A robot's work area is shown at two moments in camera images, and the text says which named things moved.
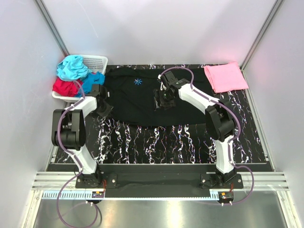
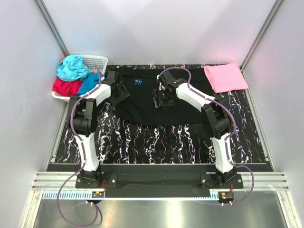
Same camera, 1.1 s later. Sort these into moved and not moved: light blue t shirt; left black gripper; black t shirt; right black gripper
Moved: left black gripper
Not moved: right black gripper; light blue t shirt; black t shirt
